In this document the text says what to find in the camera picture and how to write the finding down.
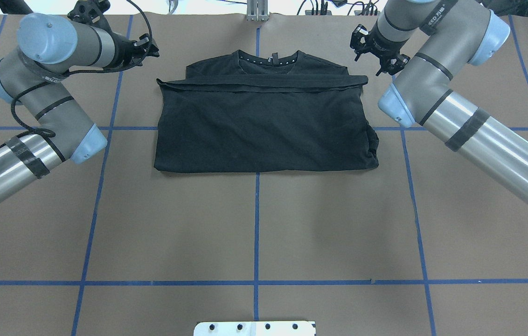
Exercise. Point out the aluminium frame post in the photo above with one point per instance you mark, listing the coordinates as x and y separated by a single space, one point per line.
257 10

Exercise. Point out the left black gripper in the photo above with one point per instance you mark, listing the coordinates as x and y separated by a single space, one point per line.
125 48

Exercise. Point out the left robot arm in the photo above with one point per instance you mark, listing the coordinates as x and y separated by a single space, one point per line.
50 49

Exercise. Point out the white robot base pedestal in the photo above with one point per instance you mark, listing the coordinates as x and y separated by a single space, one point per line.
256 328

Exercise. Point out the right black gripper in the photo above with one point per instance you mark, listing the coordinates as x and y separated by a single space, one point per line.
380 45

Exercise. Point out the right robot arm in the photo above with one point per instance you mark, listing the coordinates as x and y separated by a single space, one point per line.
425 45

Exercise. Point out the black graphic t-shirt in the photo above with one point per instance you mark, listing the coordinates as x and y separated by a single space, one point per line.
240 113

